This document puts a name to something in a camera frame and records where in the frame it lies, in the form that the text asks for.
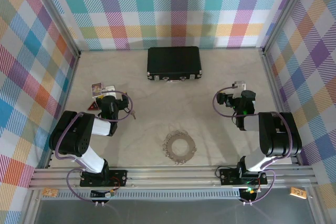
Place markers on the aluminium side rail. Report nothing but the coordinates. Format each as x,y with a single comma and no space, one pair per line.
273,90
71,85

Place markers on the purple card box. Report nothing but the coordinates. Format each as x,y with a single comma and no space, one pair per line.
96,89

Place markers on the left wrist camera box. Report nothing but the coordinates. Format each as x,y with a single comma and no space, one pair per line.
110,87

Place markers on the aluminium frame post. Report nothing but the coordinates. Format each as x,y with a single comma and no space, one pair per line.
57,16
287,11

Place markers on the grey metal sheet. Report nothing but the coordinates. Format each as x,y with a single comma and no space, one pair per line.
170,212

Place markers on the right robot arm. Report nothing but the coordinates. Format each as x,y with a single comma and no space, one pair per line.
278,134

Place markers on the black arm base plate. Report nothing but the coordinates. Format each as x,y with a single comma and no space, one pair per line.
228,175
118,176

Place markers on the small electronics board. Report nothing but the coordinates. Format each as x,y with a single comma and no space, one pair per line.
109,194
249,191

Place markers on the black briefcase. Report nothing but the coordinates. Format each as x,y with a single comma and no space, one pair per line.
173,61

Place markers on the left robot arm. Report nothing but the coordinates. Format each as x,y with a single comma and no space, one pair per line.
76,134

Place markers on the aluminium front rail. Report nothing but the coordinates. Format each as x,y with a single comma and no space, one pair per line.
170,178

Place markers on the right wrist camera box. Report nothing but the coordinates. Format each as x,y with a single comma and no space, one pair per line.
239,87

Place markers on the small wooden tag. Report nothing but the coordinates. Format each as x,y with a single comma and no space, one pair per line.
50,192
298,192

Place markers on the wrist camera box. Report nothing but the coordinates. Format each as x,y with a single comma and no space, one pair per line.
110,87
239,87

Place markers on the red triangle reflector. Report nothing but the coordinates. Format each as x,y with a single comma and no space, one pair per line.
92,107

